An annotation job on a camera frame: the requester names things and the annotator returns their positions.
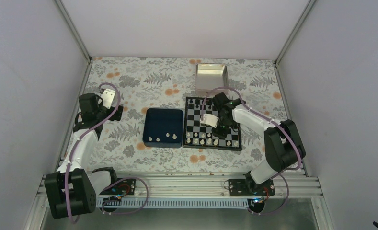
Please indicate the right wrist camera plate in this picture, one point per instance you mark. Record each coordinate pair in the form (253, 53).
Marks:
(209, 120)

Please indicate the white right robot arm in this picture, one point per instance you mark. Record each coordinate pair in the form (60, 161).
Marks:
(282, 141)

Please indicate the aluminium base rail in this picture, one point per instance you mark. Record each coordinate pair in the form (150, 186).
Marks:
(205, 190)

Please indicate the silver metal tin box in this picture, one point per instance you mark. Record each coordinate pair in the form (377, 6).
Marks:
(210, 76)

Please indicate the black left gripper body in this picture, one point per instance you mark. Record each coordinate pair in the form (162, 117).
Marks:
(116, 117)

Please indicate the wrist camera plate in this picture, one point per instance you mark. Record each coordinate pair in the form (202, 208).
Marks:
(209, 120)
(108, 96)

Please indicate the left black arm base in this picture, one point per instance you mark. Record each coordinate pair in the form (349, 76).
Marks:
(111, 198)

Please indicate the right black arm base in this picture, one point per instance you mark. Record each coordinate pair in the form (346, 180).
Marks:
(246, 187)

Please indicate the aluminium frame post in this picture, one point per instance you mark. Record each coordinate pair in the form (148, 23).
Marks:
(308, 8)
(70, 24)

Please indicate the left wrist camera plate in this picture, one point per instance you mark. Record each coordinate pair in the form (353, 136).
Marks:
(108, 96)

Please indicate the dark blue piece tray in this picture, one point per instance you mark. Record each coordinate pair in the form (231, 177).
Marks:
(163, 128)

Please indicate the right aluminium frame post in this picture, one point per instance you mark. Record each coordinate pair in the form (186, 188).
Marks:
(308, 8)

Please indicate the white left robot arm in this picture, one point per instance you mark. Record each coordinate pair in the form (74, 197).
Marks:
(70, 190)

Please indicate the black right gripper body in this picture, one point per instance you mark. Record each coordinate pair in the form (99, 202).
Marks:
(223, 132)

